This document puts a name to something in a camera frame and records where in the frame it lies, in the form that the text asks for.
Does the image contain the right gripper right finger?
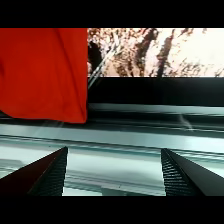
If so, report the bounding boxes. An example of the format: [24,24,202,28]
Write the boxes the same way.
[161,148,224,197]

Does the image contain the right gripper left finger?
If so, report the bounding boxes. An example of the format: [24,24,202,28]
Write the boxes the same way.
[0,146,69,197]

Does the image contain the red T-shirt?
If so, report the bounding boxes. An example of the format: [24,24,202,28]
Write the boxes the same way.
[0,28,89,124]

